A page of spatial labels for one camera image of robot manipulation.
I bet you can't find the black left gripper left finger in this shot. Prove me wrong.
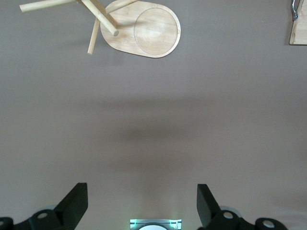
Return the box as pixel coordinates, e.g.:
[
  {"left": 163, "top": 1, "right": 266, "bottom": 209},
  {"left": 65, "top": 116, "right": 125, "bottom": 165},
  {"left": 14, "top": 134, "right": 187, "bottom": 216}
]
[{"left": 0, "top": 183, "right": 88, "bottom": 230}]

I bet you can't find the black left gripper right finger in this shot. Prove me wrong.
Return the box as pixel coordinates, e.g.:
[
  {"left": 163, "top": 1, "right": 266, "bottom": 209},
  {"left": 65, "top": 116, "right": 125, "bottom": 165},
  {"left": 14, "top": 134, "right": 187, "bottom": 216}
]
[{"left": 196, "top": 184, "right": 287, "bottom": 230}]

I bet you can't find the wooden mug rack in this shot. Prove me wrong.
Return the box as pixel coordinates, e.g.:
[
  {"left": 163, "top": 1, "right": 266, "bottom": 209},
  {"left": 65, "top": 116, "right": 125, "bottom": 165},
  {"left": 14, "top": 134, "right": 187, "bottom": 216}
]
[{"left": 19, "top": 0, "right": 181, "bottom": 59}]

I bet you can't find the bamboo cutting board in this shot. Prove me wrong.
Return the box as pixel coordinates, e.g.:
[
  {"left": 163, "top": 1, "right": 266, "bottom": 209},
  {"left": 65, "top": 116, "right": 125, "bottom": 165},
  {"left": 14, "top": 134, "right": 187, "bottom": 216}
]
[{"left": 289, "top": 0, "right": 307, "bottom": 46}]

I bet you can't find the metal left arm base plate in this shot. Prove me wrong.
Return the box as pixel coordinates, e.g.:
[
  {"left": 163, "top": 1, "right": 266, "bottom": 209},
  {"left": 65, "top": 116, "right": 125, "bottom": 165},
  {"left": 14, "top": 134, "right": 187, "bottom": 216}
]
[{"left": 130, "top": 218, "right": 182, "bottom": 230}]

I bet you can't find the metal cutting board handle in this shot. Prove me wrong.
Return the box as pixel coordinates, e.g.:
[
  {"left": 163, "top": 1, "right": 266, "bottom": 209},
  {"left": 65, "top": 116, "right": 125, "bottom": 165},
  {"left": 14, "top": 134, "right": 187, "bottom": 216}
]
[{"left": 290, "top": 0, "right": 299, "bottom": 21}]

